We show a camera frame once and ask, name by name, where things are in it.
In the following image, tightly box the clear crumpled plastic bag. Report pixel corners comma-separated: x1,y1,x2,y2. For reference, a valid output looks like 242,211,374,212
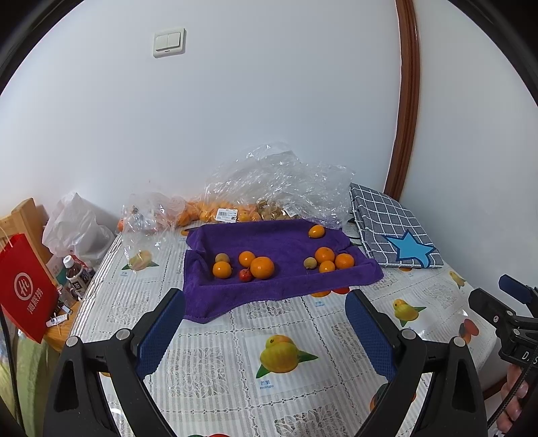
120,192,186,274

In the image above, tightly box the purple towel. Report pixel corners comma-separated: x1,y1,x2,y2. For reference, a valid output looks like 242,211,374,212
182,218,384,324

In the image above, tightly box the wooden headboard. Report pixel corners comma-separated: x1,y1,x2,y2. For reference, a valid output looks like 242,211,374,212
0,197,53,261

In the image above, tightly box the green cloth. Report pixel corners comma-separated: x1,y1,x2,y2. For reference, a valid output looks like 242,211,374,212
0,328,49,437

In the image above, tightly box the heap of tan longans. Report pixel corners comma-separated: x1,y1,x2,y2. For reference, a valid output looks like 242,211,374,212
256,199,303,221

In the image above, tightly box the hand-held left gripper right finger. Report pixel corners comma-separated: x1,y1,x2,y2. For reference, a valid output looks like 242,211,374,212
345,289,490,437

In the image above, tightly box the white light switch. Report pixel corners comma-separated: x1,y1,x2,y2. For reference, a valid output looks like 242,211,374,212
152,27,186,58

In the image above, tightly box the brown wooden door frame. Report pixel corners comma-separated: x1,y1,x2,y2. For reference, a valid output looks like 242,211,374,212
384,0,422,198

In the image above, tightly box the person's right hand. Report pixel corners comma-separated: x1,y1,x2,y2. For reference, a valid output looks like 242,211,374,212
496,365,529,433

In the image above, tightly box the wooden side table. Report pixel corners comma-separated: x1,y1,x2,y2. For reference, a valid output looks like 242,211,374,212
44,286,91,351

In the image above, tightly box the large orange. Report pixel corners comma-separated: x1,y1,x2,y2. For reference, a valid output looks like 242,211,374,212
250,256,275,280

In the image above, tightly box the clear plastic bag white label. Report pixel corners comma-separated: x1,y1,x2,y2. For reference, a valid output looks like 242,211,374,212
204,143,303,223

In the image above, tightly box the fruit print lace tablecloth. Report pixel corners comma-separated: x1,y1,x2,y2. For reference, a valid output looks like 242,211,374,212
69,227,501,437

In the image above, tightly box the heap of small oranges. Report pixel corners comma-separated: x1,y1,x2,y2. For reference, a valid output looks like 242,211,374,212
177,199,261,228

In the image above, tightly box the dark drink bottle white cap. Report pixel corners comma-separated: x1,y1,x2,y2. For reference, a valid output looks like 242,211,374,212
63,255,92,301

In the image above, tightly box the black cable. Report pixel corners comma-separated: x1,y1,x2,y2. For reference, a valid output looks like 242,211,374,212
488,361,531,437

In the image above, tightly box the red paper bag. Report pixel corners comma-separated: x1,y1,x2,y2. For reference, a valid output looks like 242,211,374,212
0,233,60,344

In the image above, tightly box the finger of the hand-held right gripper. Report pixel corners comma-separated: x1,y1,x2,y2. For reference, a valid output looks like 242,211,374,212
468,288,517,333
499,274,537,306

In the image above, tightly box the grey checked bag blue star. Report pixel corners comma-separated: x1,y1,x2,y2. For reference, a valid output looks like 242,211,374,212
349,182,445,270

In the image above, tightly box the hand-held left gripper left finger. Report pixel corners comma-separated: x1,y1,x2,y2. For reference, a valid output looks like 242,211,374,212
42,288,188,437

